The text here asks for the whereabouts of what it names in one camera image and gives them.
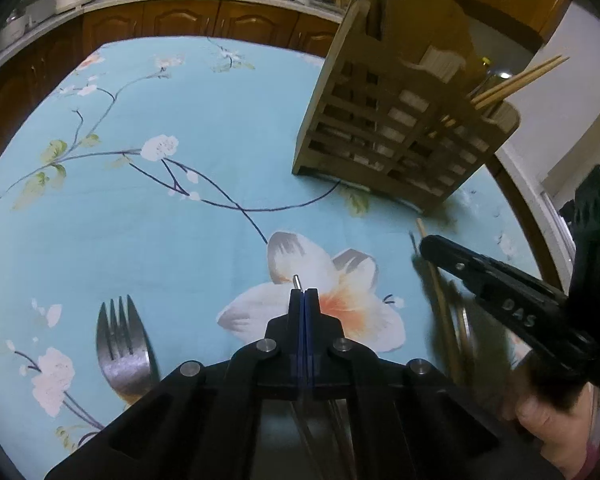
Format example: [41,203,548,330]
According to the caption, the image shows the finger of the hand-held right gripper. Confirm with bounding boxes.
[419,234,573,348]

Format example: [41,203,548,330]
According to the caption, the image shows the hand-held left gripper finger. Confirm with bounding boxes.
[44,287,306,480]
[305,287,565,480]

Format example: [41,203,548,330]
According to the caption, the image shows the metal chopstick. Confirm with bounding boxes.
[454,304,475,362]
[291,273,322,480]

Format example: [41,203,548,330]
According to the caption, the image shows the wooden utensil holder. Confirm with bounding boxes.
[291,0,522,214]

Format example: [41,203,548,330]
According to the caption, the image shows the person's right hand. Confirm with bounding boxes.
[514,386,599,480]

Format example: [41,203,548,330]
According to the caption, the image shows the blue floral tablecloth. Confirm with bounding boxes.
[0,35,577,480]

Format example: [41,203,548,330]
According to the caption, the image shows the metal fork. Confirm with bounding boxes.
[95,294,154,403]

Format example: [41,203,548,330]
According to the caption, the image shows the wooden base cabinets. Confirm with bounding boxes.
[0,0,572,173]

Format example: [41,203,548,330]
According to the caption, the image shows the small white appliance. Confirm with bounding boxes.
[0,12,32,54]

